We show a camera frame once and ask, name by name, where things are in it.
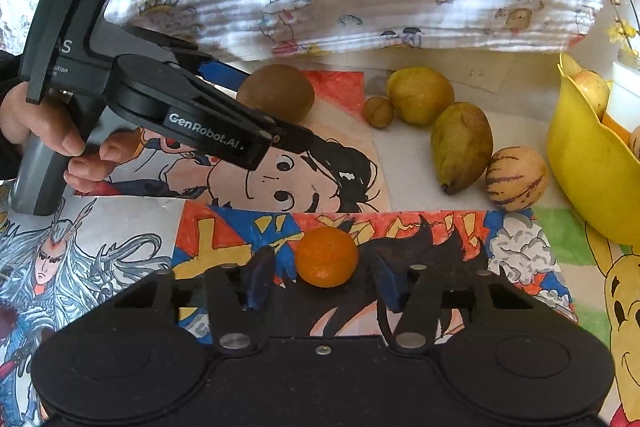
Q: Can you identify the person's left hand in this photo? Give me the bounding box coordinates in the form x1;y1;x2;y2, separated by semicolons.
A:
0;82;133;196

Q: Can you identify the person's left forearm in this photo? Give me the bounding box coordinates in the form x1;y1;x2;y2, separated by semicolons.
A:
0;51;25;180

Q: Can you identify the white jar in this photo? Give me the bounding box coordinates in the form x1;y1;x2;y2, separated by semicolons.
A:
602;62;640;132

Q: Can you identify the yellow scalloped bowl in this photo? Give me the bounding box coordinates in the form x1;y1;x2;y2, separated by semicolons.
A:
546;52;640;244

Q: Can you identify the yellow flower sprig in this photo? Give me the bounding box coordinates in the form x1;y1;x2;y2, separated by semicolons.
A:
607;0;640;58

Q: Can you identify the brown kiwi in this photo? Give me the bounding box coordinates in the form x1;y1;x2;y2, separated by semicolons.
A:
236;64;316;125

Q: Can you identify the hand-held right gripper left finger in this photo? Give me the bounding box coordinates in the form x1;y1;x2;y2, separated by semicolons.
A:
100;248;276;353

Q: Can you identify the round yellow pear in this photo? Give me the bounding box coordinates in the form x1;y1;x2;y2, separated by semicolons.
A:
386;67;456;126

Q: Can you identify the long green pear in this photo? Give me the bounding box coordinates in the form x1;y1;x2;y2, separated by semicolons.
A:
430;102;495;196

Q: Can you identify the small brown round fruit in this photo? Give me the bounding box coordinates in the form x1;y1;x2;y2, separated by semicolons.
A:
362;96;396;129

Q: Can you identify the yellow fruit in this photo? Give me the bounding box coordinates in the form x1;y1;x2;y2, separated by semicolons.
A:
572;69;611;120

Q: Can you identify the small orange mandarin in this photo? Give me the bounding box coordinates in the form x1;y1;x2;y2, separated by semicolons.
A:
294;227;360;288

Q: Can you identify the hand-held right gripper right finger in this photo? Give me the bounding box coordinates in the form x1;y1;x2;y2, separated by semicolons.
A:
375;252;551;350

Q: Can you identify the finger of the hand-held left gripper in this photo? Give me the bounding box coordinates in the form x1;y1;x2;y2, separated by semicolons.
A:
122;24;251;94
150;62;316;171

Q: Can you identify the spiky hair fighter drawing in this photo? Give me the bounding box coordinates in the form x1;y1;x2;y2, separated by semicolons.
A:
172;206;578;343

